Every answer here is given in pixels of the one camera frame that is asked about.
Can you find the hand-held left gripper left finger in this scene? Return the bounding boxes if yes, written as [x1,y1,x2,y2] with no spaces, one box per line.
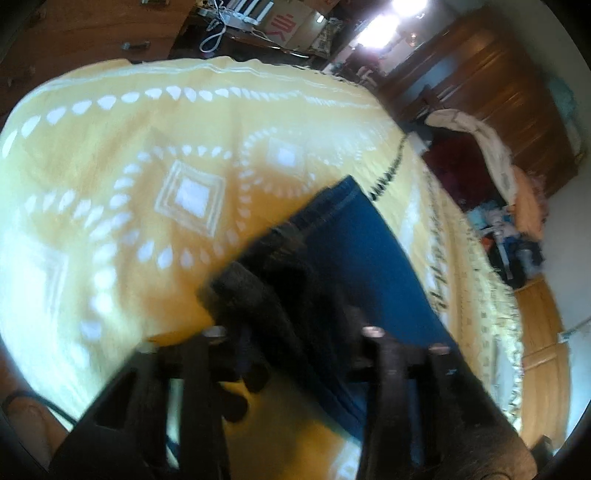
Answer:
[50,261,298,480]

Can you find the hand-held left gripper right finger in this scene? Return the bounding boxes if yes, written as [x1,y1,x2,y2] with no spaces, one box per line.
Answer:
[318,281,539,480]

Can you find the dark blue pants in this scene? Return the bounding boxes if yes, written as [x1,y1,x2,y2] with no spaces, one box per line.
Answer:
[231,175,463,467]

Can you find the wooden headboard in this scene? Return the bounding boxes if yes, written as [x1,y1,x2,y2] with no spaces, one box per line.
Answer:
[512,276,574,446]

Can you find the pile of mixed clothes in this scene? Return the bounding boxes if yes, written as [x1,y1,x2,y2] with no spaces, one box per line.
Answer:
[465,202,548,288]

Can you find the yellow patterned blanket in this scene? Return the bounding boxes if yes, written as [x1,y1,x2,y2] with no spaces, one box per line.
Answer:
[0,55,526,480]

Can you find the orange blanket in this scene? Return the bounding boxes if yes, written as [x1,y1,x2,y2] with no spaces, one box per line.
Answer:
[512,165,548,241]

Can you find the maroon blanket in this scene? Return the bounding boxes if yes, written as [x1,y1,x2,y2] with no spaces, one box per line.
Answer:
[424,137,500,210]

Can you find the patterned bag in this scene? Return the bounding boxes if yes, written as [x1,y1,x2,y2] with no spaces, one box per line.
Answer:
[313,17,346,57]

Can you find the large cardboard box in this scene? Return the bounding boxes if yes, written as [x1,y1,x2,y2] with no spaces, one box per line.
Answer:
[264,0,334,49]

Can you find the white router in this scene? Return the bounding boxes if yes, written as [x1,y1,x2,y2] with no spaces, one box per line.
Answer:
[221,0,274,33]

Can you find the wooden dresser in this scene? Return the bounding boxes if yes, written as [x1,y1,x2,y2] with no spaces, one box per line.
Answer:
[0,0,191,95]

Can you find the dark wooden wardrobe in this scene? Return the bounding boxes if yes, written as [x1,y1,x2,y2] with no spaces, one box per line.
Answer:
[382,8,579,197]

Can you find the black cable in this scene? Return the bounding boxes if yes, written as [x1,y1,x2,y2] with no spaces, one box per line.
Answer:
[0,391,78,425]

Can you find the white cable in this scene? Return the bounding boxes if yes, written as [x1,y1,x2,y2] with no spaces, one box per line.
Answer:
[199,17,228,54]

